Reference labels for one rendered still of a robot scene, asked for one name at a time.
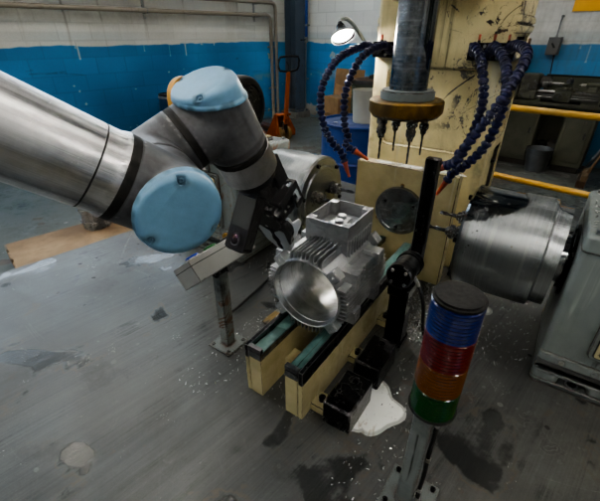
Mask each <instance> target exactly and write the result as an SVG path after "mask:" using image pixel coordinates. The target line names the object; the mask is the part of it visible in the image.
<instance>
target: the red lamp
mask: <svg viewBox="0 0 600 501"><path fill-rule="evenodd" d="M476 345H477V342H476V343H475V344H473V345H471V346H468V347H453V346H449V345H446V344H443V343H441V342H439V341H437V340H436V339H434V338H433V337H432V336H431V335H430V334H429V333H428V331H427V329H426V326H425V328H424V333H423V337H422V342H421V347H420V357H421V359H422V361H423V362H424V363H425V364H426V365H427V366H428V367H429V368H430V369H432V370H434V371H436V372H438V373H441V374H444V375H450V376H455V375H461V374H463V373H465V372H466V371H467V370H468V369H469V367H470V364H471V361H472V358H473V354H474V351H475V348H476Z"/></svg>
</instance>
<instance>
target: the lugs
mask: <svg viewBox="0 0 600 501"><path fill-rule="evenodd" d="M380 241H381V237H380V236H379V234H378V233H377V232H376V231H374V232H373V233H371V234H370V235H369V242H370V243H371V245H373V246H375V245H377V244H378V243H379V242H380ZM289 257H290V254H289V253H288V251H287V250H283V251H282V252H280V253H279V254H278V255H276V256H275V257H274V260H275V261H276V262H277V264H278V265H280V264H281V263H282V262H284V261H285V260H286V259H287V258H289ZM326 275H327V277H328V278H329V279H330V281H331V282H332V283H333V285H335V284H337V283H339V282H340V281H342V280H343V278H344V277H345V275H344V274H343V273H342V271H341V270H340V268H339V267H338V266H337V267H335V268H333V269H332V270H331V271H329V272H328V273H327V274H326ZM275 306H276V307H277V309H278V310H279V311H280V313H281V314H282V313H284V312H286V310H285V309H284V308H283V306H282V305H281V303H280V302H278V303H277V304H275ZM341 327H342V325H341V323H340V322H337V321H335V322H334V323H333V324H330V325H328V326H326V327H325V329H326V330H327V332H328V333H329V334H333V333H335V332H337V331H338V330H339V329H340V328H341Z"/></svg>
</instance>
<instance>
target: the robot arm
mask: <svg viewBox="0 0 600 501"><path fill-rule="evenodd" d="M171 100H172V102H173V104H171V105H169V106H168V107H167V108H165V109H164V110H162V111H160V112H159V113H157V114H156V115H154V116H153V117H151V118H150V119H148V120H147V121H145V122H144V123H142V124H141V125H139V126H138V127H136V128H135V129H133V130H132V131H131V132H129V131H124V130H120V129H118V128H116V127H114V126H111V125H109V124H107V123H105V122H103V121H101V120H99V119H97V118H95V117H93V116H91V115H89V114H87V113H85V112H83V111H81V110H79V109H77V108H75V107H73V106H71V105H69V104H67V103H65V102H63V101H61V100H59V99H57V98H55V97H53V96H51V95H49V94H47V93H45V92H43V91H41V90H39V89H37V88H35V87H33V86H31V85H29V84H27V83H24V82H22V81H20V80H18V79H16V78H14V77H11V76H9V75H7V74H5V73H3V72H1V71H0V182H2V183H5V184H8V185H11V186H14V187H17V188H19V189H22V190H25V191H28V192H31V193H34V194H37V195H40V196H43V197H46V198H49V199H52V200H55V201H58V202H61V203H63V204H66V205H69V206H72V207H75V208H78V209H81V210H84V211H87V212H89V213H91V214H92V215H93V216H94V217H97V218H101V219H104V220H106V221H109V222H112V223H114V224H117V225H120V226H123V227H126V228H129V229H132V230H133V231H134V233H135V234H136V236H137V237H138V239H139V240H140V241H142V242H143V243H144V244H146V245H147V246H148V247H150V248H152V249H153V250H156V251H160V252H165V253H180V252H185V251H190V250H193V249H195V248H197V247H198V246H200V245H201V244H203V243H204V242H205V241H206V240H207V239H208V238H209V237H210V236H211V235H212V234H213V233H214V231H215V230H216V228H217V226H218V224H219V222H220V219H221V216H222V200H221V196H220V193H219V191H218V190H217V188H216V185H215V183H214V181H213V180H212V178H211V177H210V176H209V175H208V174H207V173H205V172H204V171H202V169H203V168H204V167H206V166H207V165H209V164H211V163H212V162H213V163H214V164H215V165H216V167H217V168H218V170H219V171H220V173H221V174H222V176H223V177H224V179H225V181H226V183H227V184H228V185H229V186H230V187H231V188H233V189H236V190H238V191H239V192H238V195H237V199H236V203H235V206H234V210H233V214H232V217H231V221H230V225H229V229H228V232H227V236H226V240H225V246H226V247H227V248H228V249H230V250H233V251H237V252H239V253H251V252H252V249H253V246H254V242H255V238H256V235H257V231H260V232H261V233H262V234H263V235H264V236H265V237H267V238H268V239H269V240H270V241H271V242H272V243H274V244H275V245H276V246H278V247H279V248H280V249H282V250H285V251H292V249H293V248H294V244H295V243H294V241H295V238H296V236H297V234H298V231H299V229H300V227H301V221H300V219H297V220H295V221H294V222H292V221H291V220H290V219H289V218H287V217H288V215H289V214H291V212H292V211H293V209H294V208H295V205H296V207H297V208H299V206H300V205H301V203H302V202H303V200H304V197H303V195H302V193H301V191H300V188H299V186H298V184H297V181H296V180H294V179H289V178H288V177H287V174H286V172H285V170H284V168H283V166H282V163H281V161H280V159H279V157H278V154H277V153H274V152H273V150H272V148H271V146H270V144H269V142H268V139H267V137H266V136H265V134H264V132H263V130H262V128H261V125H260V123H259V121H258V119H257V117H256V115H255V112H254V110H253V108H252V106H251V104H250V102H249V99H248V94H247V92H246V90H245V89H244V88H243V87H242V85H241V83H240V81H239V79H238V77H237V75H236V74H235V73H234V72H233V71H232V70H230V69H228V68H225V67H219V66H213V67H206V68H201V69H198V70H195V71H193V72H191V73H189V74H187V75H185V76H184V77H182V78H181V80H180V81H178V82H176V83H175V84H174V86H173V87H172V90H171ZM289 182H291V185H290V186H289V187H287V186H286V184H289ZM296 188H297V190H298V192H299V195H300V197H299V199H298V200H297V201H296V198H297V196H296V194H295V193H294V191H295V190H296Z"/></svg>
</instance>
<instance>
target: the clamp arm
mask: <svg viewBox="0 0 600 501"><path fill-rule="evenodd" d="M441 163H442V158H439V157H433V156H428V157H426V159H425V165H424V171H423V177H422V183H421V189H420V195H419V201H418V207H417V213H416V219H415V225H414V231H413V237H412V243H411V249H410V250H411V251H416V252H417V253H419V254H420V255H421V257H422V258H424V253H425V248H426V243H427V237H428V232H429V227H430V221H431V216H432V211H433V205H434V200H435V195H436V189H437V184H438V179H439V173H440V168H441Z"/></svg>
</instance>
